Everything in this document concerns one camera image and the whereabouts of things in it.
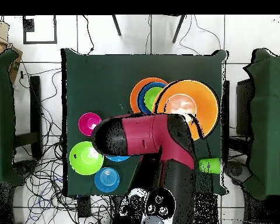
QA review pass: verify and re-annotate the black box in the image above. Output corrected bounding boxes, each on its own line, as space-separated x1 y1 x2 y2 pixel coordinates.
235 78 256 137

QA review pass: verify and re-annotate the large orange plastic bowl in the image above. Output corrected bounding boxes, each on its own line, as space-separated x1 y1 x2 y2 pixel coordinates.
152 79 220 141
129 77 169 114

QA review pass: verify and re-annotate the black stand base with knob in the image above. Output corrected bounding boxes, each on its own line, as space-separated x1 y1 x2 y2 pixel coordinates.
13 160 39 179

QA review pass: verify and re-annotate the small pink plastic bowl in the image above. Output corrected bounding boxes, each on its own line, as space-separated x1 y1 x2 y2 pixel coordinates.
78 112 103 137

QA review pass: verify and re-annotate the black tripod leg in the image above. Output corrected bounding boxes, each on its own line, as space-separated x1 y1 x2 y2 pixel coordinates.
171 15 187 44
111 15 123 37

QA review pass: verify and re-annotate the black floor stand bar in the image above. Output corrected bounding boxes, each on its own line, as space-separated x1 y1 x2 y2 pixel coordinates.
13 75 43 159

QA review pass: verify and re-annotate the small green plastic bowl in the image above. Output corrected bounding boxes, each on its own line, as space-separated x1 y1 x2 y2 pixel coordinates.
143 86 164 113

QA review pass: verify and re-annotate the large green plastic bowl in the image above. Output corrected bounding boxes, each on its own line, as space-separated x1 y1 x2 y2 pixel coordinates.
69 141 104 176

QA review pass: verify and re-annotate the blue plastic bowl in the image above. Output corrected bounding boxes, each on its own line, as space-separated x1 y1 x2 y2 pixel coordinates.
136 82 167 114
106 155 131 162

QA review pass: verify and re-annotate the green cloth covered table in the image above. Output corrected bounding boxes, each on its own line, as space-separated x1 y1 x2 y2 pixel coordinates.
243 48 280 199
0 50 24 187

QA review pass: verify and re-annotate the small translucent blue bowl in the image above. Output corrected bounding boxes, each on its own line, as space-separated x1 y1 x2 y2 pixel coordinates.
94 167 120 193

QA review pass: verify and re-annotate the green plastic cup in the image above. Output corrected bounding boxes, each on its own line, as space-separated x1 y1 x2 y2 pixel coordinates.
198 157 221 175

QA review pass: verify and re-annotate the dark green table cloth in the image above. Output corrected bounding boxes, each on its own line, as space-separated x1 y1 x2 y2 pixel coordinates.
61 48 229 197

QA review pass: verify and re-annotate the black square frame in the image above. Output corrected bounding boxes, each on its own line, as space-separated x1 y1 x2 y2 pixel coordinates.
22 15 58 45

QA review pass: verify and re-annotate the black power strip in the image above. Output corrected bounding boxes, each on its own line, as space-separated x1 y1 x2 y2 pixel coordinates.
77 196 92 219

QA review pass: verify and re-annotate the thin black floor cable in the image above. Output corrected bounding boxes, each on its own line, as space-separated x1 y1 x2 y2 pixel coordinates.
82 15 96 54

